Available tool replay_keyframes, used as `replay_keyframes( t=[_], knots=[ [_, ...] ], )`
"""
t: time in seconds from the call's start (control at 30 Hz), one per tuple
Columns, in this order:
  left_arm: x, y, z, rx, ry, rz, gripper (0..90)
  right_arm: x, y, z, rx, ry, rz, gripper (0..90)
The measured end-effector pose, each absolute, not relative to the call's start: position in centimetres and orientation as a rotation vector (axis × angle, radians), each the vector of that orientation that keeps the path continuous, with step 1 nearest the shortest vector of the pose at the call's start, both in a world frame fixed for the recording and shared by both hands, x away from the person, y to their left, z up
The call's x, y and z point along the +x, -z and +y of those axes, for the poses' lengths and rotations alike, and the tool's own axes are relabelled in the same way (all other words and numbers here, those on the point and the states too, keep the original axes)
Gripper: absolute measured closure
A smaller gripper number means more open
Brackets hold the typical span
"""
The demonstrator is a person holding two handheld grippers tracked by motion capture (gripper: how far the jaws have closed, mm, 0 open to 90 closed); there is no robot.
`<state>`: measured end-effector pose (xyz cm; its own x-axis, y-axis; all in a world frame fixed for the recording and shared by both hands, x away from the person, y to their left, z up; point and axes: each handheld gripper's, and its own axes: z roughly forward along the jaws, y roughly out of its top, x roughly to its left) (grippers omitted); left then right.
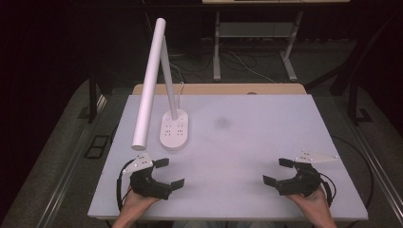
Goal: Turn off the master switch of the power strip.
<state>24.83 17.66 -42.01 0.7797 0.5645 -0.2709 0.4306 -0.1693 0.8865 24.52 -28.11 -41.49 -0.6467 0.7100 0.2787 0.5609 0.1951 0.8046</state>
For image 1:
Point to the person's left hand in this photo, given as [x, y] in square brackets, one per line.
[134, 204]

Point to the white desk lamp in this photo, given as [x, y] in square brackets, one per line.
[152, 79]

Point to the black metal stand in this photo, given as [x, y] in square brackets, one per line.
[352, 104]
[92, 98]

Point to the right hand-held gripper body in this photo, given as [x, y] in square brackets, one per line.
[301, 183]

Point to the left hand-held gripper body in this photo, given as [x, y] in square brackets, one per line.
[149, 186]

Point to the aluminium floor rail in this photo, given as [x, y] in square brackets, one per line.
[68, 161]
[377, 164]

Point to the person's right hand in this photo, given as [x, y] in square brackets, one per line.
[313, 204]

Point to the grey metal desk frame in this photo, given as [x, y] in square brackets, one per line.
[217, 47]

